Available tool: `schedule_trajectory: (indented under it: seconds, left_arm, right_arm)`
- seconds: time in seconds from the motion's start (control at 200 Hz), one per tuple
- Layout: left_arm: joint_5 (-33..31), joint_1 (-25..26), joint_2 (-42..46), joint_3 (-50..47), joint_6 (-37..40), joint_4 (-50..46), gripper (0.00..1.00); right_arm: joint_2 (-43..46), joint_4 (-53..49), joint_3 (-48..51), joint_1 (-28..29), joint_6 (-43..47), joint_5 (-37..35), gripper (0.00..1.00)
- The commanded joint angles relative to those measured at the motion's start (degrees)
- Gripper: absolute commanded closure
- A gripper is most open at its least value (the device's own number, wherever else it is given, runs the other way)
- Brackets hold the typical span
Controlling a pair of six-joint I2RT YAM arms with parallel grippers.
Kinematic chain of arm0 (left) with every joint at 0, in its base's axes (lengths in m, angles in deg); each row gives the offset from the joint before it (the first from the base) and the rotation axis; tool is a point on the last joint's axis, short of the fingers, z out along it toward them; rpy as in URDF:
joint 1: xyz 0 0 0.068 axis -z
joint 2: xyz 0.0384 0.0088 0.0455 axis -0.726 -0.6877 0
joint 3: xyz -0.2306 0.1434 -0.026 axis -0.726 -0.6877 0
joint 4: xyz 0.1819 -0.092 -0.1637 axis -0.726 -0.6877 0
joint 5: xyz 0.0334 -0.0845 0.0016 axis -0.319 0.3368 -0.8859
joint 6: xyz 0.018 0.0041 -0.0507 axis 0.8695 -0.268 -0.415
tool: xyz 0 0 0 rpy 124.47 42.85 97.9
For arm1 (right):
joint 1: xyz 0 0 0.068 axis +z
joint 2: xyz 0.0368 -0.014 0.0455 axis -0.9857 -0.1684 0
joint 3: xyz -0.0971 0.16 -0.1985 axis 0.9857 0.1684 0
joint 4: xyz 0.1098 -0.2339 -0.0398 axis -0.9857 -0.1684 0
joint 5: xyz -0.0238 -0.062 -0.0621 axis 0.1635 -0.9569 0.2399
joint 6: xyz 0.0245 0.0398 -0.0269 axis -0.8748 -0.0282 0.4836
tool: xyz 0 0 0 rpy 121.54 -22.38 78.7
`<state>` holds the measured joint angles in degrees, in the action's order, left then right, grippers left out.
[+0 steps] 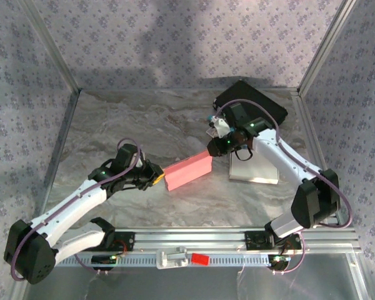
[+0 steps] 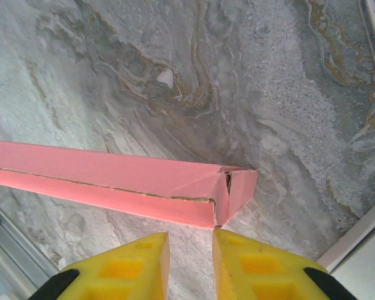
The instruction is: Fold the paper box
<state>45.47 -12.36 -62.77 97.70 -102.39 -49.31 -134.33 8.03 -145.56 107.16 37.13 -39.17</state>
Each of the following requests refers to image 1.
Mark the pink paper box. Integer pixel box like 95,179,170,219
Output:
163,150,213,192

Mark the white paper box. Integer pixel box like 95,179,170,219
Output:
228,153,281,185

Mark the black ribbed carrying case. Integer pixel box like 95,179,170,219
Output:
212,80,289,128

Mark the small black controller board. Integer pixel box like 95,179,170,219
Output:
267,254,292,272
91,254,118,271

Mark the red plastic block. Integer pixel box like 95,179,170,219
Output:
190,252,211,267

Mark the grey metal panel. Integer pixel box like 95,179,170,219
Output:
18,265,363,300

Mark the black strap loop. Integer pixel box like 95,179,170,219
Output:
234,145,254,163

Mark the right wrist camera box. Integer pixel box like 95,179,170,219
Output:
212,118,231,138

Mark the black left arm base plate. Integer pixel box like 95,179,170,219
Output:
102,231,136,253

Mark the wide aluminium base rail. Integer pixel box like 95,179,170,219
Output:
21,227,363,254

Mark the aluminium table edge rail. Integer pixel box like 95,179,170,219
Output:
292,92,338,226
29,90,82,231

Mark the white plastic bracket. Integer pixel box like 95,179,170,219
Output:
155,246,189,270

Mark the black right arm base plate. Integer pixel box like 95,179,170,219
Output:
245,230,303,251

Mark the grey slotted cable duct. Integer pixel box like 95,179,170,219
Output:
54,252,278,269

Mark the aluminium frame post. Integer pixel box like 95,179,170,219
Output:
20,0,82,94
297,0,359,94

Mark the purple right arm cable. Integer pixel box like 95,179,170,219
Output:
214,99,353,276

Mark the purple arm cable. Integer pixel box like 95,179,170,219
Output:
11,138,143,281
214,99,353,276

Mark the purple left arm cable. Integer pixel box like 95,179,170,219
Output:
11,138,143,281

